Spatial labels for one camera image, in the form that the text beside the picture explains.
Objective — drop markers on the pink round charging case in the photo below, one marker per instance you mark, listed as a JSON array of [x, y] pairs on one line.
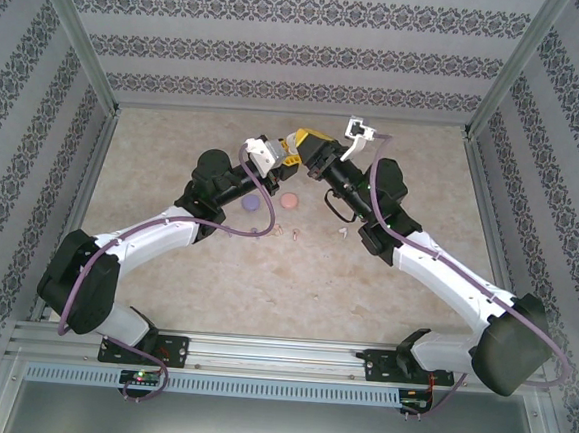
[[289, 200]]

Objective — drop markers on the white earbud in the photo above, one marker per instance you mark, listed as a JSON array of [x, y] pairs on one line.
[[343, 232]]

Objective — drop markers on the purple round charging case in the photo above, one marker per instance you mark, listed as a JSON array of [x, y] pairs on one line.
[[250, 203]]

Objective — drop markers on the pink earbud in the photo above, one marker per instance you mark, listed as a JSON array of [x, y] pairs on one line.
[[296, 233], [279, 230]]

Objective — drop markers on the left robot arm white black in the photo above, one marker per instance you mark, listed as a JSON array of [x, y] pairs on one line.
[[142, 235]]

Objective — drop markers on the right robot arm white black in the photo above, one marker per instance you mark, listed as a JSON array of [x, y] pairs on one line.
[[440, 273]]

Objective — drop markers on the grey metal shelf panel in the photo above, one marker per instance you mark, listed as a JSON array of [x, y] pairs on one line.
[[273, 426]]

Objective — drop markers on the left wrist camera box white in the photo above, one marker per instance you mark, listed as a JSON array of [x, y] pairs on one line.
[[261, 156]]

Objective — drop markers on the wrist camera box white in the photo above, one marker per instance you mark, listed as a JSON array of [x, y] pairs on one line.
[[261, 156], [359, 129]]

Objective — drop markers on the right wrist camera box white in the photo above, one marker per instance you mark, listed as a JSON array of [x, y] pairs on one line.
[[359, 129]]

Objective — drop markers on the left aluminium side rail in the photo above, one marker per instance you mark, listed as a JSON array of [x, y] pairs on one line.
[[91, 176]]

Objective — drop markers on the aluminium side rail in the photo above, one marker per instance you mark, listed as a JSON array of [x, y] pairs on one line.
[[91, 176], [482, 191]]

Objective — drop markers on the right aluminium side rail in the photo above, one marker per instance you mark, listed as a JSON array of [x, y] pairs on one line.
[[482, 191]]

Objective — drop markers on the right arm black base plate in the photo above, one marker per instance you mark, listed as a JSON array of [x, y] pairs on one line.
[[378, 366]]

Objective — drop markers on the aluminium mounting rail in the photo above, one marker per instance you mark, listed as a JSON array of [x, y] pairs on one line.
[[268, 355]]

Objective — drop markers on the left aluminium frame post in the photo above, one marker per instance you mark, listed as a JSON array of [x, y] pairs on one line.
[[78, 34]]

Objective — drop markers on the aluminium frame post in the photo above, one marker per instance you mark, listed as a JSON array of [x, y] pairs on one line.
[[513, 68], [78, 34]]

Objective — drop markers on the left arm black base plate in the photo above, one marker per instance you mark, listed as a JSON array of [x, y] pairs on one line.
[[173, 350]]

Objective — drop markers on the right aluminium frame post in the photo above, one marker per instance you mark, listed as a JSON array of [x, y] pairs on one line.
[[513, 68]]

